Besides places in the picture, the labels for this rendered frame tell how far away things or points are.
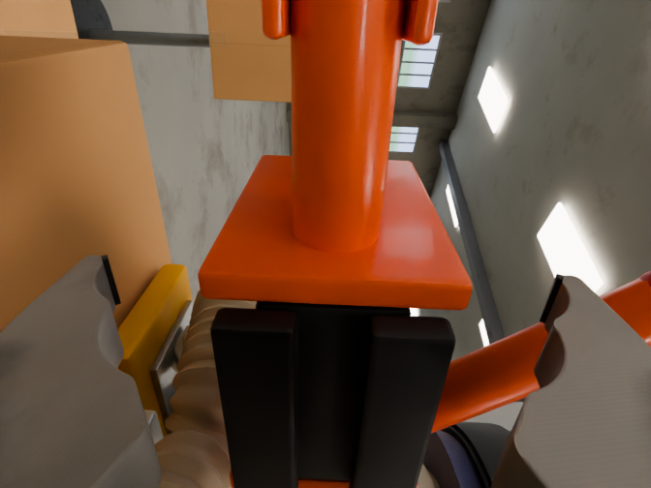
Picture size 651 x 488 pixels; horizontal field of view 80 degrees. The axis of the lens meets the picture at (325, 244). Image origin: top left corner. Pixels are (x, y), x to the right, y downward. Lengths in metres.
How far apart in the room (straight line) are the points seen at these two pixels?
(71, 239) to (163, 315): 0.08
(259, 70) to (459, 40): 7.97
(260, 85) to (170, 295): 1.36
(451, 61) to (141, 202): 9.32
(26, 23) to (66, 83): 0.68
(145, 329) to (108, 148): 0.11
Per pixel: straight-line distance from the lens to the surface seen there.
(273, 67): 1.59
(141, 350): 0.27
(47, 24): 0.97
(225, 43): 1.62
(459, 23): 9.25
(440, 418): 0.17
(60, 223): 0.23
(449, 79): 9.71
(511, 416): 1.94
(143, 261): 0.31
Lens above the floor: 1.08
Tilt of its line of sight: level
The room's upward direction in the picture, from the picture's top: 93 degrees clockwise
